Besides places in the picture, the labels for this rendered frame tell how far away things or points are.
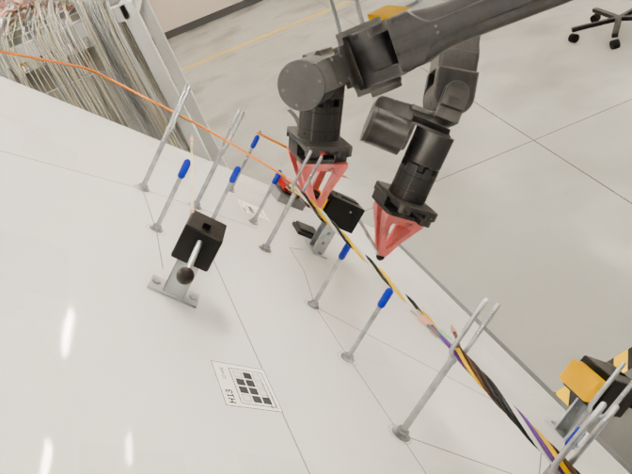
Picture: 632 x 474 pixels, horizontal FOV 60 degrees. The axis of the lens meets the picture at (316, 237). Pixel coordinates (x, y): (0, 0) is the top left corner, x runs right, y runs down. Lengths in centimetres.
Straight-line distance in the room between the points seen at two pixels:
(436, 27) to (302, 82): 16
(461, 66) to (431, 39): 16
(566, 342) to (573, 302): 19
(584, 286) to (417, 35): 170
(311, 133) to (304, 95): 9
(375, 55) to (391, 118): 13
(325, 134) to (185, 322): 35
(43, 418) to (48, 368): 4
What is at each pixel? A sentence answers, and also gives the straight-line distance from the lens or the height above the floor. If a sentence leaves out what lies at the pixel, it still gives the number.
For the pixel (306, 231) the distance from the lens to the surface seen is 84.
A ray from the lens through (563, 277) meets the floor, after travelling 228.
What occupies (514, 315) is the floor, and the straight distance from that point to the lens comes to 215.
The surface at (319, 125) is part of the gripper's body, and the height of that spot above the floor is 129.
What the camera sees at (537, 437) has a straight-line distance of 41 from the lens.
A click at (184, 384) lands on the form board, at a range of 40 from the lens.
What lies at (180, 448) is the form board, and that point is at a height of 132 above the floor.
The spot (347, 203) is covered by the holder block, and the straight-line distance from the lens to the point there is 77.
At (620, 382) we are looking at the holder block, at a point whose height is 101.
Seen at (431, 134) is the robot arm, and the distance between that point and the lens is 79.
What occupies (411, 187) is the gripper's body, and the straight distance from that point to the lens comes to 80.
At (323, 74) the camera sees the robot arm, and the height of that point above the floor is 137.
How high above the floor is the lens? 157
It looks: 34 degrees down
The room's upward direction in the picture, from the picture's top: 22 degrees counter-clockwise
